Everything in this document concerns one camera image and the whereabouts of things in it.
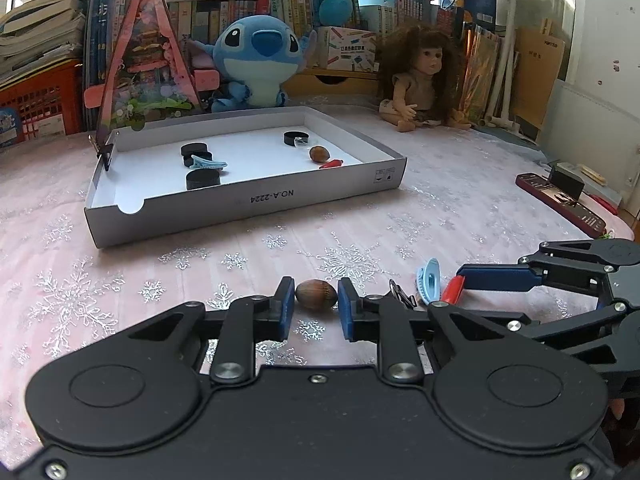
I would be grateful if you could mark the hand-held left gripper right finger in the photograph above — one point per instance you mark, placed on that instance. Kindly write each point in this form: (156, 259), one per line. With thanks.
(346, 312)

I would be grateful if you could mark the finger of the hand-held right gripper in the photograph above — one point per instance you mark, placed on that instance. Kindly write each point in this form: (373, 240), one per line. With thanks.
(575, 322)
(500, 276)

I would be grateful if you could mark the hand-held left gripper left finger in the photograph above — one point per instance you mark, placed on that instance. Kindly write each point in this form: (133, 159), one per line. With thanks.
(286, 310)

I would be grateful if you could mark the brown walnut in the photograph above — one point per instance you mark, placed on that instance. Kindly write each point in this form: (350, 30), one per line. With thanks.
(316, 294)
(319, 153)

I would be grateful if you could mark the red hair clip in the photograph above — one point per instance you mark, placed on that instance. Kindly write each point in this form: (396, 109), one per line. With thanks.
(332, 163)
(452, 290)

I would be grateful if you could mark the white cardboard box tray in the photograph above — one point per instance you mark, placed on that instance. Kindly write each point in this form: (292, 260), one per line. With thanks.
(300, 200)

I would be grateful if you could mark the blue hair clip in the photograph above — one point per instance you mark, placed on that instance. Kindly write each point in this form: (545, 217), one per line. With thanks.
(429, 280)
(210, 163)

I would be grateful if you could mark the large black binder clip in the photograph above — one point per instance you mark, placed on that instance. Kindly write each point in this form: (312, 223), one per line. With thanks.
(400, 294)

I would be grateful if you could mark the dark red remote control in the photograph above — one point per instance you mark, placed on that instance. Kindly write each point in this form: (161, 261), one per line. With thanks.
(585, 215)

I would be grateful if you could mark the pink snowflake tablecloth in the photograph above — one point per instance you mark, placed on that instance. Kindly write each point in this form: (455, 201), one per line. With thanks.
(200, 280)

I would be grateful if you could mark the small black box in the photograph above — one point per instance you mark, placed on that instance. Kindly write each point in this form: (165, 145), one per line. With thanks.
(565, 183)

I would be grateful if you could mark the clear plastic cap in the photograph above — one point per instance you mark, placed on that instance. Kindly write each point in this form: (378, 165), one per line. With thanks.
(307, 143)

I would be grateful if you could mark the brown cardboard sheet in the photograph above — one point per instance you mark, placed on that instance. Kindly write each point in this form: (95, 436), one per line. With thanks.
(540, 75)

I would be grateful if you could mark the gold foil sheets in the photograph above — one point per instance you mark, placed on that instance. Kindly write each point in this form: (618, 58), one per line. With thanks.
(477, 70)

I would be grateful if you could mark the white plastic pipe rack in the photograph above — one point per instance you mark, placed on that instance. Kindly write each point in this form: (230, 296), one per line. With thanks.
(507, 60)

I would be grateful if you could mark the curly brown hair doll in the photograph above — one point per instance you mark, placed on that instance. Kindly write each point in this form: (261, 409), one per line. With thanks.
(420, 75)

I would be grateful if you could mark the wooden drawer box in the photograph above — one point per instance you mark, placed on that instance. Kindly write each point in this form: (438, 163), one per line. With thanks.
(340, 85)

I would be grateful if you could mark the small black binder clip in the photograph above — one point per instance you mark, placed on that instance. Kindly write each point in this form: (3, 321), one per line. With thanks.
(106, 157)

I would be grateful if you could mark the blue alien plush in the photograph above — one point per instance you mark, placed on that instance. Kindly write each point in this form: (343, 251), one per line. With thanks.
(260, 55)

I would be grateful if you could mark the colourful printed cardboard box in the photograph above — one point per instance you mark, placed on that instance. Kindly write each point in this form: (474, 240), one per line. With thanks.
(347, 50)

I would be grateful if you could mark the pink triangular toy house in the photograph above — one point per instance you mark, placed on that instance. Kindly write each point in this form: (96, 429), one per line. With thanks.
(150, 70)

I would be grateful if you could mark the row of shelf books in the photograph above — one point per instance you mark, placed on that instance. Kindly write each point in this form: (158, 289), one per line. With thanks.
(295, 5)

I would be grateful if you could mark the blue plush ball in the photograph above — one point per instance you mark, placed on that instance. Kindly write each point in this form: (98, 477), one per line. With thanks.
(335, 7)

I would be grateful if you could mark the red plastic crate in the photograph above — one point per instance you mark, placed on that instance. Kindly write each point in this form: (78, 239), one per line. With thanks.
(40, 105)

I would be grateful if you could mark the row of blue upright books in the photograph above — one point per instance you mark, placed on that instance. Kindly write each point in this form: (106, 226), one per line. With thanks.
(102, 35)

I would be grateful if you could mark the stack of lying books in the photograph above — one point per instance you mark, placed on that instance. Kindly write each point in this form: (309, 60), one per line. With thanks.
(40, 25)

